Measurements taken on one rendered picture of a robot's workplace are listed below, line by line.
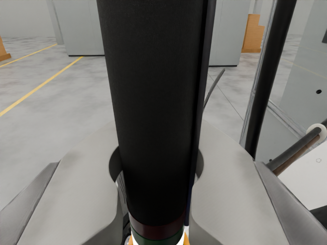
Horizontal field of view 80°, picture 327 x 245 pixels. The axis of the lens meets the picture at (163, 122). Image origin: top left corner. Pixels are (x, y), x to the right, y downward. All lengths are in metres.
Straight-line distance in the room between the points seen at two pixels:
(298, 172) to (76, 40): 7.43
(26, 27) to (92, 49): 7.13
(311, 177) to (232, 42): 5.55
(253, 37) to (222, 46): 2.61
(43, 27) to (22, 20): 1.04
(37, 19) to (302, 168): 13.66
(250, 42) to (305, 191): 7.93
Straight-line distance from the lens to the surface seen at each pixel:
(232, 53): 6.03
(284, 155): 0.29
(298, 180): 0.54
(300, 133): 1.18
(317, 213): 0.30
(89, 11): 7.39
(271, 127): 1.40
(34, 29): 13.98
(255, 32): 8.32
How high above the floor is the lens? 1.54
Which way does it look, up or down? 31 degrees down
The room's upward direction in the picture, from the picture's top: straight up
